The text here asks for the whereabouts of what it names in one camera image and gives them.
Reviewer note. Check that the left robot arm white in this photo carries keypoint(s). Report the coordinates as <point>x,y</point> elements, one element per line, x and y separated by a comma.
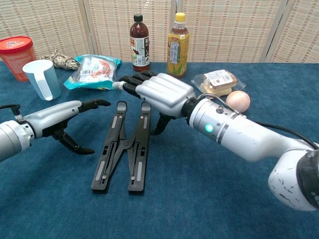
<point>12,137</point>

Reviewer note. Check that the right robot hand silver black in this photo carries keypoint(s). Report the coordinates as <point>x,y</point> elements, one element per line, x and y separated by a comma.
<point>167,92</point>

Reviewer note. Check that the dark bottle with black cap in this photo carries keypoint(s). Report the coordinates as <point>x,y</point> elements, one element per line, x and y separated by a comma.
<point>139,49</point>

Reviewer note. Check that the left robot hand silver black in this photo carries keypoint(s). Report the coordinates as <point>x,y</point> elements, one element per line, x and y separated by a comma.
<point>54,114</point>

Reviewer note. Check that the plastic wrapped sandwich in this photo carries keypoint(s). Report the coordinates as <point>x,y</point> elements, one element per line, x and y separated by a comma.
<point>219,79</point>

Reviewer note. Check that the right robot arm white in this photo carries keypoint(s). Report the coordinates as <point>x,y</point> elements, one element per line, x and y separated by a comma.
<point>249,139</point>

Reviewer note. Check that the pale pink ball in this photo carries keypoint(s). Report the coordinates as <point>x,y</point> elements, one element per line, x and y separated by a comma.
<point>239,100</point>

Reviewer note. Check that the teal white snack bag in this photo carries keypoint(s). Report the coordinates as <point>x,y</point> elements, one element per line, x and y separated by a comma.
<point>92,72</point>

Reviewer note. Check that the woven folding screen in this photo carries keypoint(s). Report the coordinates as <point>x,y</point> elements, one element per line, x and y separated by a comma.
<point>236,25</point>

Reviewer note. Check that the blue felt table cloth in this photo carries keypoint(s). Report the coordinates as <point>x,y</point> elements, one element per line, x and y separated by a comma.
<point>74,211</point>

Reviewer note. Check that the black folding stand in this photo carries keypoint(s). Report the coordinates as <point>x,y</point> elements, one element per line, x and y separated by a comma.
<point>133,189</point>

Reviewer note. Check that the light blue measuring cup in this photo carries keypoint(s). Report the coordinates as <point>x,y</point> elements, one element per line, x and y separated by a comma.
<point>47,79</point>

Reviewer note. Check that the red tub with orange lid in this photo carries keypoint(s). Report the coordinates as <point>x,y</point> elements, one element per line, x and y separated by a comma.
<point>17,57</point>

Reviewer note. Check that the yellow tea bottle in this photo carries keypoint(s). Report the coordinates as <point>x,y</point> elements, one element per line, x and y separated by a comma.
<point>178,49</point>

